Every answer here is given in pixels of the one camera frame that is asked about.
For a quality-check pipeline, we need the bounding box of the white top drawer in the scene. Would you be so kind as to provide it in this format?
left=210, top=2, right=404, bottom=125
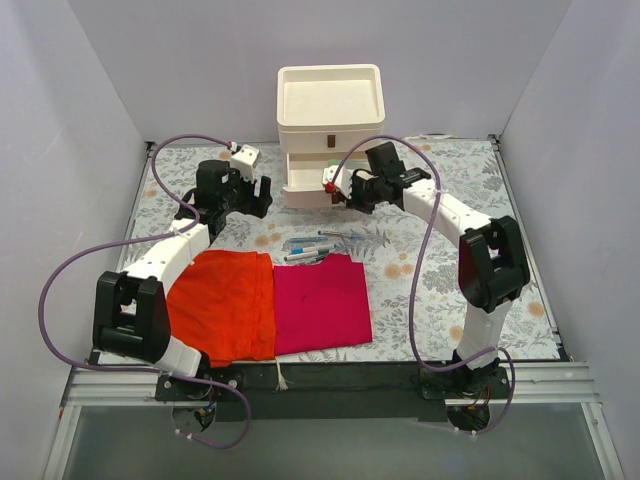
left=279, top=127, right=383, bottom=154

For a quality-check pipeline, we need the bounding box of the purple cable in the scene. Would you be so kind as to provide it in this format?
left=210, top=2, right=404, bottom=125
left=327, top=133, right=516, bottom=443
left=38, top=133, right=252, bottom=450

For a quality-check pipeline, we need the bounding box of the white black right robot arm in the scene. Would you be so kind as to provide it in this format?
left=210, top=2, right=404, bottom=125
left=323, top=135, right=531, bottom=398

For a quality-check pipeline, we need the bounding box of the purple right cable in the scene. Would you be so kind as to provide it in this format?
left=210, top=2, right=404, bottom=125
left=327, top=133, right=516, bottom=443

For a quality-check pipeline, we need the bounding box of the white drawer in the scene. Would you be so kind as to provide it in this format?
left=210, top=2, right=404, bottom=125
left=279, top=127, right=383, bottom=154
left=282, top=153, right=344, bottom=209

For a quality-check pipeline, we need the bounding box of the aluminium frame rail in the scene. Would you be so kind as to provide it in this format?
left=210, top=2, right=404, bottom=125
left=63, top=362, right=600, bottom=406

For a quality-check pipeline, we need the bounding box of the orange cloth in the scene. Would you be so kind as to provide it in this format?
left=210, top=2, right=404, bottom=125
left=167, top=250, right=276, bottom=367

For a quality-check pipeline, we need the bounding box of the magenta cloth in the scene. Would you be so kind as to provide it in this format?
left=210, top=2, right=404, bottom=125
left=274, top=254, right=373, bottom=356

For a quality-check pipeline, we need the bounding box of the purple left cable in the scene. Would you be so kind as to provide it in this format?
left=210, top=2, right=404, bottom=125
left=38, top=133, right=252, bottom=450

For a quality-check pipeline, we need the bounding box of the white marker cyan cap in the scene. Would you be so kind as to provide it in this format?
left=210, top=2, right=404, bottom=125
left=290, top=244, right=337, bottom=255

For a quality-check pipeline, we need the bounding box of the white drawer cabinet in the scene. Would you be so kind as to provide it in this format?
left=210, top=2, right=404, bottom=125
left=276, top=63, right=387, bottom=207

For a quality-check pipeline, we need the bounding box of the white marker green cap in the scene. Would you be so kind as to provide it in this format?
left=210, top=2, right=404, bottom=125
left=284, top=249, right=331, bottom=262

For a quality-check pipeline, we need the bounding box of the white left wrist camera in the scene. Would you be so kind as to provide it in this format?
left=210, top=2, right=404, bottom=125
left=229, top=144, right=261, bottom=182

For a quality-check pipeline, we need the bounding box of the light blue gel pen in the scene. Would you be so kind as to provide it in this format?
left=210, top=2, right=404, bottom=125
left=289, top=236, right=326, bottom=244

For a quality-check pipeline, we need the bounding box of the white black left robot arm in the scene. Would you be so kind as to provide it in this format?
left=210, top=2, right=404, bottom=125
left=93, top=160, right=276, bottom=400

